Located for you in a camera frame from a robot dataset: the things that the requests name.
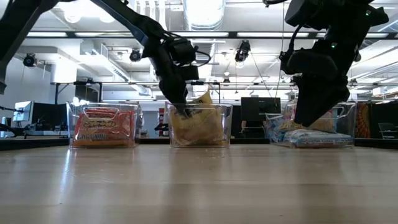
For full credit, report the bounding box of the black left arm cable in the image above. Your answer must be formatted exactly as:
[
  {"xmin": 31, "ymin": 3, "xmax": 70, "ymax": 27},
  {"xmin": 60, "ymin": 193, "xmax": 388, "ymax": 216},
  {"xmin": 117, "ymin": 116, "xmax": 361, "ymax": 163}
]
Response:
[{"xmin": 167, "ymin": 30, "xmax": 213, "ymax": 68}]

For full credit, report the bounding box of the black metal rack frame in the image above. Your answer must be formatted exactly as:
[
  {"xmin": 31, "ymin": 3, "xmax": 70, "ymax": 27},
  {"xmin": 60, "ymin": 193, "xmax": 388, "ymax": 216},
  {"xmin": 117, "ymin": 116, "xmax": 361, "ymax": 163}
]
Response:
[{"xmin": 51, "ymin": 80, "xmax": 105, "ymax": 103}]

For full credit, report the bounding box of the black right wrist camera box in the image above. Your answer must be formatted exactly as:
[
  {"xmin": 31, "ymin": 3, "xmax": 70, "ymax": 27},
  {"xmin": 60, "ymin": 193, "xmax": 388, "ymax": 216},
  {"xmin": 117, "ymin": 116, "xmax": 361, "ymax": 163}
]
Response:
[{"xmin": 279, "ymin": 49, "xmax": 340, "ymax": 84}]

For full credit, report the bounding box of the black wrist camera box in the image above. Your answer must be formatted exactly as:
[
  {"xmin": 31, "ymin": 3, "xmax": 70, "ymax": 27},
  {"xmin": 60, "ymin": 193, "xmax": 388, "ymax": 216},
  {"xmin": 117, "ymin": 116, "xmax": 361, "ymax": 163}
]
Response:
[
  {"xmin": 279, "ymin": 49, "xmax": 340, "ymax": 84},
  {"xmin": 169, "ymin": 38, "xmax": 198, "ymax": 66}
]

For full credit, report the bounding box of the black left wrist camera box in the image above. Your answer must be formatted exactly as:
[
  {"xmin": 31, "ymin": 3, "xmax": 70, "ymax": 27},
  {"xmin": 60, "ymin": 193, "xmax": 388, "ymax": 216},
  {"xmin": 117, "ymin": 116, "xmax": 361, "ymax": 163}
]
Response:
[{"xmin": 169, "ymin": 38, "xmax": 198, "ymax": 66}]

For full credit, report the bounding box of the black aluminium table frame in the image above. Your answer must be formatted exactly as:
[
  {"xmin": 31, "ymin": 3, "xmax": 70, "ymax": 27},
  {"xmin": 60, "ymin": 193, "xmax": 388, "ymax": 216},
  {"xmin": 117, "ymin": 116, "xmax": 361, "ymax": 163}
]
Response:
[{"xmin": 0, "ymin": 136, "xmax": 398, "ymax": 151}]

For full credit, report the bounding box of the red upright object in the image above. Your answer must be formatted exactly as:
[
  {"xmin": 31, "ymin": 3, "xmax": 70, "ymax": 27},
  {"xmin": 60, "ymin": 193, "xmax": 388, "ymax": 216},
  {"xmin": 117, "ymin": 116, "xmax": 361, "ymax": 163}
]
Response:
[{"xmin": 157, "ymin": 107, "xmax": 166, "ymax": 138}]

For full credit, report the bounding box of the ceiling light strip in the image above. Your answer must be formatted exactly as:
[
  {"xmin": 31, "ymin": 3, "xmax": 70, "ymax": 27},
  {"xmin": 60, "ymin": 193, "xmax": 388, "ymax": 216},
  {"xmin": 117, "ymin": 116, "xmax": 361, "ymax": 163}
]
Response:
[
  {"xmin": 236, "ymin": 32, "xmax": 310, "ymax": 39},
  {"xmin": 169, "ymin": 31, "xmax": 229, "ymax": 38},
  {"xmin": 26, "ymin": 32, "xmax": 68, "ymax": 38}
]

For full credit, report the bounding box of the clear plastic bin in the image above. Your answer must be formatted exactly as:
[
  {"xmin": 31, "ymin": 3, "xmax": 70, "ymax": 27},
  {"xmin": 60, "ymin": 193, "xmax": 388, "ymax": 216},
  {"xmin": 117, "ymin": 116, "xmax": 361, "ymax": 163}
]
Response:
[
  {"xmin": 164, "ymin": 102, "xmax": 233, "ymax": 149},
  {"xmin": 266, "ymin": 101, "xmax": 357, "ymax": 149},
  {"xmin": 67, "ymin": 101, "xmax": 140, "ymax": 149}
]

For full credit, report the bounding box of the red Maruchan spicy noodles pack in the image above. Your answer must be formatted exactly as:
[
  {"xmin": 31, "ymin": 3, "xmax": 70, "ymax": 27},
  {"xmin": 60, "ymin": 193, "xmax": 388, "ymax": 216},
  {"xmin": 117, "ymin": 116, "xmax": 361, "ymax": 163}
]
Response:
[{"xmin": 73, "ymin": 107, "xmax": 137, "ymax": 148}]

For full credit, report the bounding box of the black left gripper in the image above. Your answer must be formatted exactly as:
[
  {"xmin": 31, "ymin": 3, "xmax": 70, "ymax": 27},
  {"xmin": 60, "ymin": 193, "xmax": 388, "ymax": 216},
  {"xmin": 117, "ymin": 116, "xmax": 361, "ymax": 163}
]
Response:
[{"xmin": 149, "ymin": 37, "xmax": 200, "ymax": 118}]

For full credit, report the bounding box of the black computer monitor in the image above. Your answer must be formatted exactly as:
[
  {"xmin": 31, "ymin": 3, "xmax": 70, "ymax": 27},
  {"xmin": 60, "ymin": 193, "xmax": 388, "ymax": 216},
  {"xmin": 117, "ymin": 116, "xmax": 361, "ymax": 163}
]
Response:
[
  {"xmin": 241, "ymin": 96, "xmax": 282, "ymax": 122},
  {"xmin": 32, "ymin": 102, "xmax": 68, "ymax": 131}
]

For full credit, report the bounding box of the yellow Maruchan ramen pack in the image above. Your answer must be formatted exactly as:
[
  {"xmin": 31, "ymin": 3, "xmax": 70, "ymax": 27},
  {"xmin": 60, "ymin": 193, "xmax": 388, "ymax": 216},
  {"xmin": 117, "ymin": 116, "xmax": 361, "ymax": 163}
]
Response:
[
  {"xmin": 188, "ymin": 90, "xmax": 215, "ymax": 110},
  {"xmin": 169, "ymin": 107, "xmax": 225, "ymax": 147}
]

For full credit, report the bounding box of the orange patterned panel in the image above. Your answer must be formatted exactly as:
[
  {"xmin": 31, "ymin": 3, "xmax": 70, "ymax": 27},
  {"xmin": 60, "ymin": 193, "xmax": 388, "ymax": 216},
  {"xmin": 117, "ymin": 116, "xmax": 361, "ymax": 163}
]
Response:
[{"xmin": 356, "ymin": 102, "xmax": 373, "ymax": 139}]

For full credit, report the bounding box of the white ceiling air duct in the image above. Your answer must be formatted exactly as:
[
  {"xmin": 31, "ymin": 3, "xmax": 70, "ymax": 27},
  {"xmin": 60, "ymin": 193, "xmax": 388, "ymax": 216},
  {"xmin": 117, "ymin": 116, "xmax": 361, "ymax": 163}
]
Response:
[{"xmin": 182, "ymin": 0, "xmax": 226, "ymax": 32}]

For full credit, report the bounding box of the white computer monitor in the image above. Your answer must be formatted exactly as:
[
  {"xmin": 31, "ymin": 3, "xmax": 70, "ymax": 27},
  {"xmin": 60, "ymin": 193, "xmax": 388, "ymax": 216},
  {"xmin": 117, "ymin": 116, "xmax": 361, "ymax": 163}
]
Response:
[{"xmin": 14, "ymin": 100, "xmax": 34, "ymax": 123}]

